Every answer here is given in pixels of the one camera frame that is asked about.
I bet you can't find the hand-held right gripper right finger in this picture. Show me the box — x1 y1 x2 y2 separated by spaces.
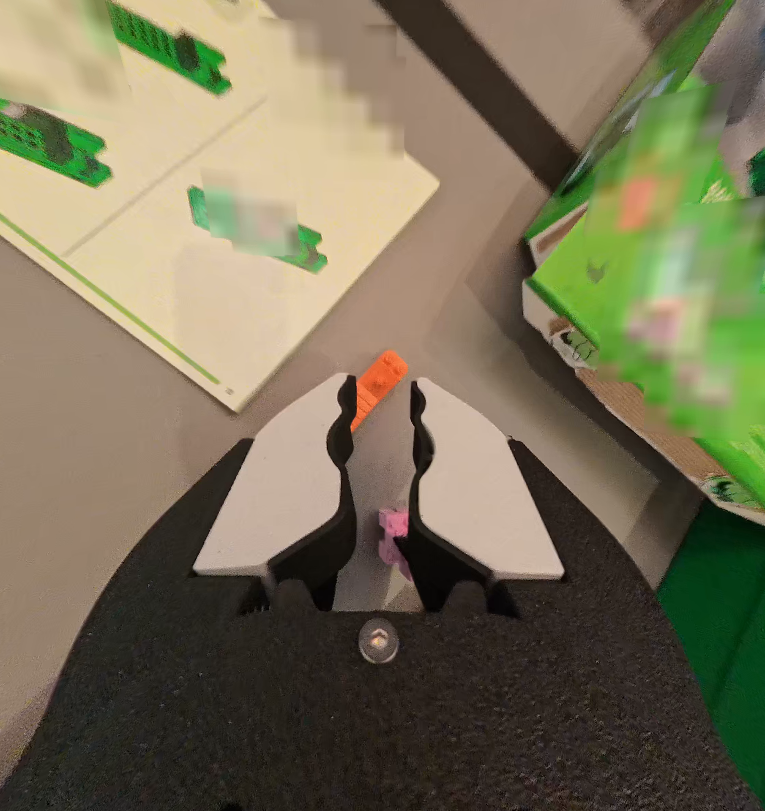
395 377 566 612

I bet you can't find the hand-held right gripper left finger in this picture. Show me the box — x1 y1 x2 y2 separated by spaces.
192 373 359 612

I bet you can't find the small pink brick piece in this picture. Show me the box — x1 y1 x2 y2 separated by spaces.
378 507 415 580

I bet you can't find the grey desk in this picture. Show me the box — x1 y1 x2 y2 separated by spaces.
0 0 703 806

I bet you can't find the orange brick separator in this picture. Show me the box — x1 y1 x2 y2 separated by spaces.
351 350 410 433

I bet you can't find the green toy brick box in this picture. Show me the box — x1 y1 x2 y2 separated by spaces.
523 0 765 530

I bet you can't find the building instruction booklet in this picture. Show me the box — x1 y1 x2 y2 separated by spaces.
0 0 440 413

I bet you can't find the green plastic bin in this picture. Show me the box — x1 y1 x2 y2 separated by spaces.
656 501 765 811

